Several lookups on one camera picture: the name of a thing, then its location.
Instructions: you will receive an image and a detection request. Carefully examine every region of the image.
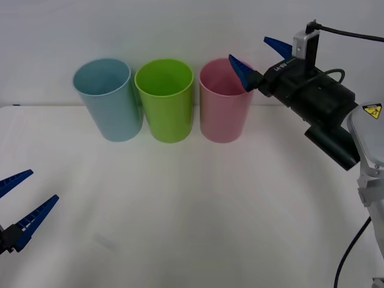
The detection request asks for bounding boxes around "pale blue plastic bin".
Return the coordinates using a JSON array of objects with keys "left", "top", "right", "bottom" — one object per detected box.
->
[{"left": 72, "top": 58, "right": 144, "bottom": 143}]

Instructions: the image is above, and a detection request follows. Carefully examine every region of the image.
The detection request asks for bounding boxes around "pink plastic bin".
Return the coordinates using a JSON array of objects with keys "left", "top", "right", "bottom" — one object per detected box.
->
[{"left": 198, "top": 58, "right": 259, "bottom": 143}]

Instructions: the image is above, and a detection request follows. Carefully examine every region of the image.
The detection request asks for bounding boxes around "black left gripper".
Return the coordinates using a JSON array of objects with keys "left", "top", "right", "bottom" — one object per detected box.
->
[{"left": 0, "top": 169, "right": 60, "bottom": 256}]

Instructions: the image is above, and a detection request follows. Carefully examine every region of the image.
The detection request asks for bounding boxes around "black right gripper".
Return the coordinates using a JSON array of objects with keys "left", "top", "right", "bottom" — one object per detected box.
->
[{"left": 228, "top": 36, "right": 360, "bottom": 129}]

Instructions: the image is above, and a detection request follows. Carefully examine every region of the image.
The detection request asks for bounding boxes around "green plastic bin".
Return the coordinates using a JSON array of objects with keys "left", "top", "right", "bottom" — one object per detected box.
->
[{"left": 134, "top": 58, "right": 195, "bottom": 144}]

